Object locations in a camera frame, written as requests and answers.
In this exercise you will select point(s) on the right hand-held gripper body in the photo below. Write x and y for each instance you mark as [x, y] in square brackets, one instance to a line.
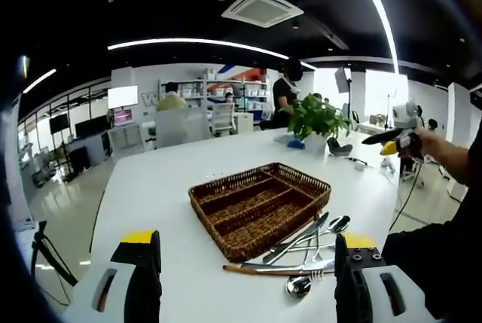
[408, 116]

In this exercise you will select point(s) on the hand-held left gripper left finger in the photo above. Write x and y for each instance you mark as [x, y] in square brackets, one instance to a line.
[143, 281]

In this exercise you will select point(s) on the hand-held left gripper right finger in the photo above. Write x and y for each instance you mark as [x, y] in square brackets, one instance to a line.
[354, 285]

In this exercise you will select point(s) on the steel table knife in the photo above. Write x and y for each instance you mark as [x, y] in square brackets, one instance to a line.
[320, 264]
[318, 223]

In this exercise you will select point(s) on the steel spoon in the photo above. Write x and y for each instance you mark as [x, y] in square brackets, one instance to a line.
[339, 224]
[297, 287]

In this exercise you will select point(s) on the brown wicker storage basket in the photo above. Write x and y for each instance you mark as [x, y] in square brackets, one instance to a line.
[256, 210]

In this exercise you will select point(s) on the white storage shelves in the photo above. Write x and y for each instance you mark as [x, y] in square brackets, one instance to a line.
[196, 93]

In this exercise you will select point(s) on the person's right hand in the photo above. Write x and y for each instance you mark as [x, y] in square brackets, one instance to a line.
[427, 140]

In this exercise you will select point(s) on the white charger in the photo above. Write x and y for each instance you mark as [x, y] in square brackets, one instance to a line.
[360, 166]

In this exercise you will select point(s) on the grey padded object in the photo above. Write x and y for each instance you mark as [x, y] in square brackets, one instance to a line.
[339, 148]

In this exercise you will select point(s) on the white plant pot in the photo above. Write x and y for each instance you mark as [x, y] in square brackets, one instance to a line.
[315, 145]

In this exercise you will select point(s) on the green potted plant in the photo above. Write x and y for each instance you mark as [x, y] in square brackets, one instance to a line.
[316, 116]

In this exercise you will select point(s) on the softbox light stand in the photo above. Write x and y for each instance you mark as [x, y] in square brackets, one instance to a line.
[342, 79]

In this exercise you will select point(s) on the blue object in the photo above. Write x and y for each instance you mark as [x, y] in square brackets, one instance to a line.
[295, 144]

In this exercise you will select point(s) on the ceiling light strip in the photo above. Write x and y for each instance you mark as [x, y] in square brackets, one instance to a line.
[39, 81]
[384, 18]
[188, 40]

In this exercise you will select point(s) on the black folding stand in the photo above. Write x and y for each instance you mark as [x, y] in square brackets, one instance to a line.
[42, 236]

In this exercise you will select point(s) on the frosted white partition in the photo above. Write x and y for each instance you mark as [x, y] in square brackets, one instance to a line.
[180, 129]

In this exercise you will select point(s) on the white office chair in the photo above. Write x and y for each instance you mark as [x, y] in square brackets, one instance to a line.
[223, 117]

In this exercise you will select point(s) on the wide black monitor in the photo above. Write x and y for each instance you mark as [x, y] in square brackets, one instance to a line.
[92, 126]

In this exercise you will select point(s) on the pink display screen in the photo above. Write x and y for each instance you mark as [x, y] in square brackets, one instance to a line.
[123, 116]

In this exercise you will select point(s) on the ceiling air conditioner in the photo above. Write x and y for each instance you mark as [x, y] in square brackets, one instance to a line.
[263, 8]

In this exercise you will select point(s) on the small black monitor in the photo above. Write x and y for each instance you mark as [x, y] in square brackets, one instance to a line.
[59, 122]

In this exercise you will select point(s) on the white display screen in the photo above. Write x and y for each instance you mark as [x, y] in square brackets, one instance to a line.
[123, 97]

